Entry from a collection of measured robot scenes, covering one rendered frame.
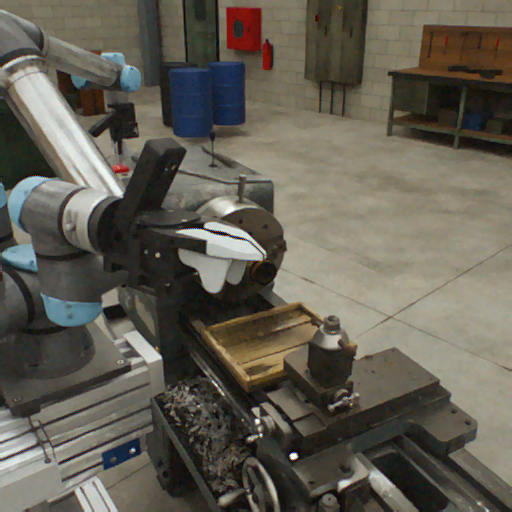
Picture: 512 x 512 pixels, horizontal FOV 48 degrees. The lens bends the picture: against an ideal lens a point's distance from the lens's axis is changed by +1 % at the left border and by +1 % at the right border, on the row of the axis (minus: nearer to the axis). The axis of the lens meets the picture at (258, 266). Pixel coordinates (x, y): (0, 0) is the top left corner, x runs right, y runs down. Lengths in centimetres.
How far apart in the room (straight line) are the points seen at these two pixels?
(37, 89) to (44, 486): 66
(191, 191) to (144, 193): 120
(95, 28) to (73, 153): 1196
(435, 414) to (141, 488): 141
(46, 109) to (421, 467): 106
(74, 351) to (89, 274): 38
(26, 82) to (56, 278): 31
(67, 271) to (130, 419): 58
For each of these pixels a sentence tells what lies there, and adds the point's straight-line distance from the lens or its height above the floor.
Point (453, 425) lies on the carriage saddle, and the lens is 145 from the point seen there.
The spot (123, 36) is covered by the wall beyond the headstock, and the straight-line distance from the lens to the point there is 1315.
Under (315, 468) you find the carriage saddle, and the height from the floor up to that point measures 91.
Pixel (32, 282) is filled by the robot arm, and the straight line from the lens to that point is 105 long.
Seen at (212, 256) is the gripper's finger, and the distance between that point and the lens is 57.
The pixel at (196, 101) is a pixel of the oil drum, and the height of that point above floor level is 50.
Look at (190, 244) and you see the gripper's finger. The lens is 57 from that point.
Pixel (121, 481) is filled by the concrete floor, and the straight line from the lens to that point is 256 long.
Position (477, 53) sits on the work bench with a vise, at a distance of 847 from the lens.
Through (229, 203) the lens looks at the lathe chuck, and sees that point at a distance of 174.
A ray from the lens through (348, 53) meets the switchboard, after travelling 935.
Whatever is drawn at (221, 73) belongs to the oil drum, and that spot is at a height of 76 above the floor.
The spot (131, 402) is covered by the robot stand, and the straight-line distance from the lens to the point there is 125.
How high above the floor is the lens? 181
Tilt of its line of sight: 26 degrees down
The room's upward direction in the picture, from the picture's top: straight up
